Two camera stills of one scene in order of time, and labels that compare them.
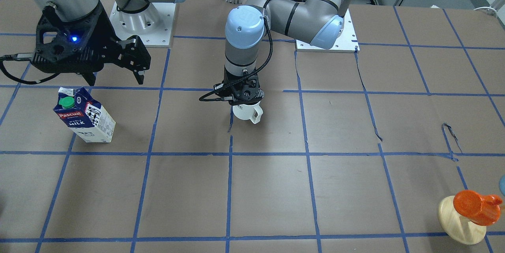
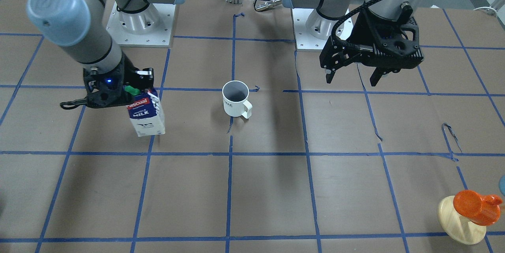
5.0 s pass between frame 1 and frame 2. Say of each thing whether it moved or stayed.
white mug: moved
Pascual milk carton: moved
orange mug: stayed
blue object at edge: stayed
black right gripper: moved
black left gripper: moved
